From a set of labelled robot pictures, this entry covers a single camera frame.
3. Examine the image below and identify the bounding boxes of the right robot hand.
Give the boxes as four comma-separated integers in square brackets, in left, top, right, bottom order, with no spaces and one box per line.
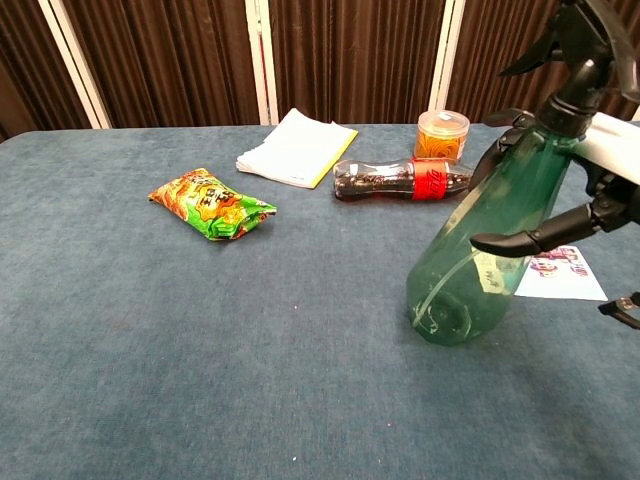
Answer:
[467,107,640,330]

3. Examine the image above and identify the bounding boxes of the green spray bottle black trigger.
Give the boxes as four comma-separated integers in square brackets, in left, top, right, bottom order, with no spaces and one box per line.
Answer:
[405,0,640,347]

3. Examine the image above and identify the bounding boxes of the cola bottle red label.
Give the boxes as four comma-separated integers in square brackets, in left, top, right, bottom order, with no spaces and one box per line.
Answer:
[332,157,476,203]

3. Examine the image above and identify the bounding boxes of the white printed card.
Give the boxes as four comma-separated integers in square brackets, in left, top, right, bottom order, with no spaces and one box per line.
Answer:
[514,244,609,302]

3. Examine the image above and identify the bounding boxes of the brown pleated screen panel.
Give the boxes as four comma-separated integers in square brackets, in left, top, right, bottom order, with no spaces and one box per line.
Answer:
[446,0,640,124]
[0,0,92,143]
[268,0,446,125]
[60,0,261,129]

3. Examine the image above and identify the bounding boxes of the clear orange plastic jar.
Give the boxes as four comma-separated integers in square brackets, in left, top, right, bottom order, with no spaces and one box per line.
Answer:
[413,109,470,164]

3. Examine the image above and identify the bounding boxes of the white notepad yellow edge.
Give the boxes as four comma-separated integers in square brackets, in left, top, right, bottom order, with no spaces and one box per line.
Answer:
[236,107,360,190]

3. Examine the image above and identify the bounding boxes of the green orange snack bag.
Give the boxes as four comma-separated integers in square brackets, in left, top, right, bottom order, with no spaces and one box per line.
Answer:
[147,167,278,242]

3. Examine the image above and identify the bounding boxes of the white screen frame post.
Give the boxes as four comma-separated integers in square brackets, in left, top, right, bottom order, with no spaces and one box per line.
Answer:
[37,0,113,130]
[428,0,470,114]
[244,0,280,126]

